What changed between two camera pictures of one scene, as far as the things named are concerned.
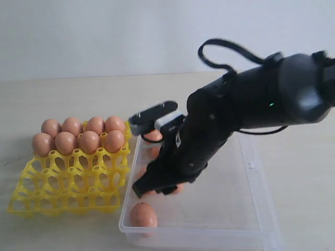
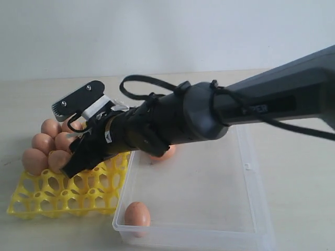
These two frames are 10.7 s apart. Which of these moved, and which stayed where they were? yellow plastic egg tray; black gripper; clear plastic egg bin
Moved: black gripper
Stayed: clear plastic egg bin; yellow plastic egg tray
